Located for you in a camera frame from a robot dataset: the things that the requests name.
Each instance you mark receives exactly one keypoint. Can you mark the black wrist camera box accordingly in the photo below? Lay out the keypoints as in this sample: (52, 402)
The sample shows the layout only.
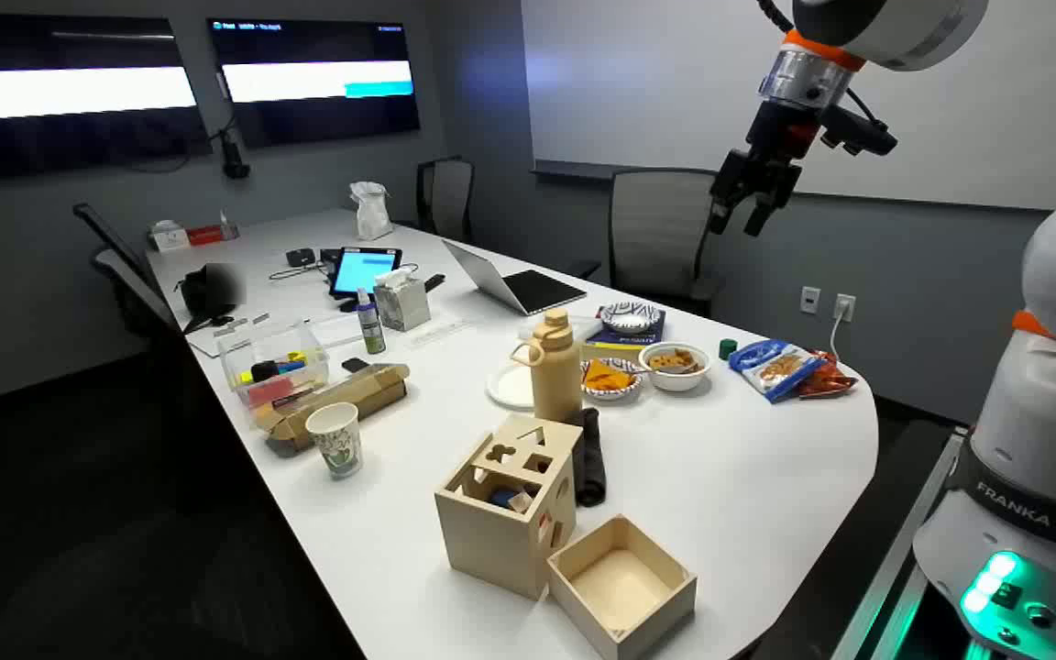
(861, 130)

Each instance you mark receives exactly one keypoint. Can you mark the red snack bag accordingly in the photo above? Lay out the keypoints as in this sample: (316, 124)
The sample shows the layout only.
(834, 378)

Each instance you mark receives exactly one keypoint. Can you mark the white round plate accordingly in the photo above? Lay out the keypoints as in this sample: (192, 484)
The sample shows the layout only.
(512, 390)

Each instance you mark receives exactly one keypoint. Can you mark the white wall outlet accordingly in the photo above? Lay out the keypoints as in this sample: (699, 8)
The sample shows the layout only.
(846, 305)
(808, 297)

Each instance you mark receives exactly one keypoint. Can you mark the wooden shape sorter cube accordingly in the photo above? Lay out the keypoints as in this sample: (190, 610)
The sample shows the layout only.
(498, 525)

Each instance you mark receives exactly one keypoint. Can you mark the beige bottle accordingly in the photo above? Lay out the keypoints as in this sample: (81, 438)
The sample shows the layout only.
(556, 390)

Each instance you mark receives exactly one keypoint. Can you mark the brown cardboard box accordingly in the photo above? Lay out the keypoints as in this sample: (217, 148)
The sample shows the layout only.
(346, 398)

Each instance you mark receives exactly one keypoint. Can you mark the whiteboard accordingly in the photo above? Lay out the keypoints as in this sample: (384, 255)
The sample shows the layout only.
(675, 85)

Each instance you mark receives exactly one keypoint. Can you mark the beige bottle lid with loop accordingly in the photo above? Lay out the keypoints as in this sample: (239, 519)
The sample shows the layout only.
(556, 329)

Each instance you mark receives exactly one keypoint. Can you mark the black pouch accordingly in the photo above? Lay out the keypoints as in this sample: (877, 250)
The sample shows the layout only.
(302, 257)

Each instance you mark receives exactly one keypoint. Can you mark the white plastic bag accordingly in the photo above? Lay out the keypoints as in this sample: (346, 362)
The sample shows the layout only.
(371, 209)

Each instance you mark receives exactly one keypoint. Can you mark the black webcam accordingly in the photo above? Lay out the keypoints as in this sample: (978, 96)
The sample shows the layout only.
(231, 151)

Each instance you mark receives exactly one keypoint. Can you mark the white carton box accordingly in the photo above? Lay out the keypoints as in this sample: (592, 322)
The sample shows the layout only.
(406, 302)

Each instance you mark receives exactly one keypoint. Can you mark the clear bin with markers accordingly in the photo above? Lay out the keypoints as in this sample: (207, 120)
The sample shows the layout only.
(274, 368)

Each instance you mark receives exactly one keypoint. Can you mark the white tissue box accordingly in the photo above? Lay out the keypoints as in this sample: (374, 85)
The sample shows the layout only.
(168, 235)

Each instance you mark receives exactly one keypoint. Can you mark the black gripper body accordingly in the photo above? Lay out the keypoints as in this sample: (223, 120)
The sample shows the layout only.
(771, 151)

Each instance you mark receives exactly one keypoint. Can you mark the blue snack bag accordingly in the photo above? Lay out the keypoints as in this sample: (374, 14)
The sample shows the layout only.
(775, 368)

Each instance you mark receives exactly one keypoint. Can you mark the red box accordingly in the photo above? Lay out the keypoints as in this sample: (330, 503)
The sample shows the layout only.
(207, 233)

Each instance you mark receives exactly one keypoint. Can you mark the green small cap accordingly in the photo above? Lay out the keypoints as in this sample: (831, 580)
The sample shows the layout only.
(726, 349)

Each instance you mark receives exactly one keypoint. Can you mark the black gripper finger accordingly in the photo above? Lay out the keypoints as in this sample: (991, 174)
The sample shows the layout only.
(759, 209)
(720, 207)

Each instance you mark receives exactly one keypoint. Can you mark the grey office chair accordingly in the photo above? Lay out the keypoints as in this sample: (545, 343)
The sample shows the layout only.
(445, 197)
(129, 288)
(99, 233)
(663, 233)

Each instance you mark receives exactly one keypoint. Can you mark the patterned bowl with orange chips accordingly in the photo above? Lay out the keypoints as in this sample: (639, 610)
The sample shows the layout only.
(609, 378)

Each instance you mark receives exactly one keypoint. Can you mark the small black phone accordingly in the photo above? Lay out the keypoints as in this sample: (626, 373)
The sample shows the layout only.
(356, 363)

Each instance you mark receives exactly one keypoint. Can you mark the open wooden box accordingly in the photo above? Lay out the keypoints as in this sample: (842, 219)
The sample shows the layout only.
(620, 591)

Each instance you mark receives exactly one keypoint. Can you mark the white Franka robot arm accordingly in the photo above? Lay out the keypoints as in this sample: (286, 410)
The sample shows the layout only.
(1044, 415)

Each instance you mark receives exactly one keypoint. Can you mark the black cloth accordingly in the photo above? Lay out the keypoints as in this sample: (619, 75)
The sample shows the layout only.
(588, 459)

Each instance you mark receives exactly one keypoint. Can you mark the white bowl with cookies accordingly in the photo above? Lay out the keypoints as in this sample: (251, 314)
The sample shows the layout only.
(675, 363)

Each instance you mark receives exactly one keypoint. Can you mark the tablet with blue screen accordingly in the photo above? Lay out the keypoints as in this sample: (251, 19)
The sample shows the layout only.
(364, 269)

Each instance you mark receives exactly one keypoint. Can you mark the blue patterned paper plate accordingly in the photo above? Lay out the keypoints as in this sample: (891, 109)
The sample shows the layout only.
(628, 316)

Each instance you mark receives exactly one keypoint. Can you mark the black laptop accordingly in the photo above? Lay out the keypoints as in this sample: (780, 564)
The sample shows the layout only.
(529, 292)

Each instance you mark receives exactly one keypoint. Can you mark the wall mounted tv screen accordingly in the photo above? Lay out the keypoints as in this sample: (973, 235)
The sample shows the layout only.
(314, 77)
(63, 96)

